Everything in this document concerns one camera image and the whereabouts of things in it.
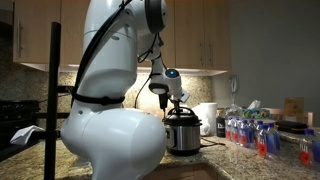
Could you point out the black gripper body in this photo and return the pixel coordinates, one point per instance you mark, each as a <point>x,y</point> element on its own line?
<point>175,98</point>

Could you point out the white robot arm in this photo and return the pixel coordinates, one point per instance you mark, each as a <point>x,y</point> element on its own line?
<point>110,100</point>

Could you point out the silver pressure cooker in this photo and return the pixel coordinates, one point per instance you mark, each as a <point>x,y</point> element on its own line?
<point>183,138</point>

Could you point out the white paper towel roll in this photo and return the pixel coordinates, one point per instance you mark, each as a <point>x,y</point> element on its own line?
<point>206,118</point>

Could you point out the dark glass jar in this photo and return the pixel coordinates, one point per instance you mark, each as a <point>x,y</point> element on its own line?
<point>220,125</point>

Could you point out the clear plastic bag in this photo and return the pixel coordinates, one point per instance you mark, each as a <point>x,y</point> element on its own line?
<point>233,110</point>

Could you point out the Fiji plastic water bottle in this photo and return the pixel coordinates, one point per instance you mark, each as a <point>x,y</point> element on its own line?
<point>274,140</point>
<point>244,135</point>
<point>228,130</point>
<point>317,150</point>
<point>236,133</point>
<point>306,151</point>
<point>253,133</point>
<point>262,143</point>

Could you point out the wooden base cabinet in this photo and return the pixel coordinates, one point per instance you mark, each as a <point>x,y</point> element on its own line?
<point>180,172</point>

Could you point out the wooden upper cabinet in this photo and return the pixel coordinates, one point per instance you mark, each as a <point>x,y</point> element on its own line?
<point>193,33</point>

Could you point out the colourful tissue box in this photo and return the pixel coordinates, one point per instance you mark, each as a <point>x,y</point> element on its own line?
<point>256,111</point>

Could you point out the black pouch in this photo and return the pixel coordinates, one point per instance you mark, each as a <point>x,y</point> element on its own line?
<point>291,126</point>

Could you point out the brown cardboard box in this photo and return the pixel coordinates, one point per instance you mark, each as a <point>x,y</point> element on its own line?
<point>294,106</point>

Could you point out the black stand pole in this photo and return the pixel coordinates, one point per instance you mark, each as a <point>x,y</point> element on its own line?
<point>52,100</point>

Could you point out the wooden chair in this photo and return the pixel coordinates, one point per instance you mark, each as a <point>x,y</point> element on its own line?
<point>308,116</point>

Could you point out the white crumpled cloth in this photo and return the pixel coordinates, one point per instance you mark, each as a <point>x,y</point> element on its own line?
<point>25,135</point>

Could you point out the black stove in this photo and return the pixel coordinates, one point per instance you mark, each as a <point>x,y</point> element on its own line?
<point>16,123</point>

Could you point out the white wall phone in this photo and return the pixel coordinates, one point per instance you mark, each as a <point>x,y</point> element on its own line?
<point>234,85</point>

